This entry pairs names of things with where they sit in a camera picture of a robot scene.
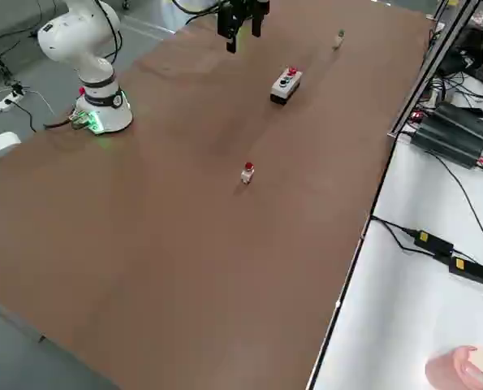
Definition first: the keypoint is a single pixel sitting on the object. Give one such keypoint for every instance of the black power adapter yellow label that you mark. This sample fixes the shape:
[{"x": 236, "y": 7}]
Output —
[
  {"x": 432, "y": 242},
  {"x": 468, "y": 269}
]

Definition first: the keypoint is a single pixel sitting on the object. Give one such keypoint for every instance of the black finned power supply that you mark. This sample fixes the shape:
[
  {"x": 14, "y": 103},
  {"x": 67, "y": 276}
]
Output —
[
  {"x": 466, "y": 118},
  {"x": 448, "y": 142}
]

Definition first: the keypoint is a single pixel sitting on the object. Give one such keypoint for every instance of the white power strip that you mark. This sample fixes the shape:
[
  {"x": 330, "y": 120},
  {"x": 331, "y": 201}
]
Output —
[{"x": 9, "y": 102}]

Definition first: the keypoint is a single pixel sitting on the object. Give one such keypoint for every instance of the green button switch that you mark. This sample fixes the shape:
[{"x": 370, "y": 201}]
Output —
[{"x": 338, "y": 40}]

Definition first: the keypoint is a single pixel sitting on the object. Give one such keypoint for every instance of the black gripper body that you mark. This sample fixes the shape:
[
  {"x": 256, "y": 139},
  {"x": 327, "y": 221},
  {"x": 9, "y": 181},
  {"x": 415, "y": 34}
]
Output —
[{"x": 245, "y": 3}]

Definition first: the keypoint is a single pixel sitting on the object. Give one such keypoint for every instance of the grey control box with buttons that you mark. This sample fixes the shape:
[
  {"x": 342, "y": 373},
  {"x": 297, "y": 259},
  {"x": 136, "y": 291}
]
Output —
[{"x": 286, "y": 83}]

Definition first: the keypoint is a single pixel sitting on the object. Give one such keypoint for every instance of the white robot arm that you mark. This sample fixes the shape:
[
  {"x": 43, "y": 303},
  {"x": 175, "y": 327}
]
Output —
[{"x": 78, "y": 40}]

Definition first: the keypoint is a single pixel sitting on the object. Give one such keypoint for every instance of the pink plastic container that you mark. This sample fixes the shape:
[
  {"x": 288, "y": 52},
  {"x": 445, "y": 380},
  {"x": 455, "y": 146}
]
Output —
[{"x": 460, "y": 367}]

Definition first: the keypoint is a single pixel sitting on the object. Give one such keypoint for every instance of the red button switch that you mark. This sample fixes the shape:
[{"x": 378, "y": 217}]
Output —
[{"x": 247, "y": 175}]

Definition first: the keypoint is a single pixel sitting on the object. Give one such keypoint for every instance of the aluminium frame post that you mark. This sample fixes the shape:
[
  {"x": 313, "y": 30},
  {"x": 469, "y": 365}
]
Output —
[{"x": 428, "y": 67}]

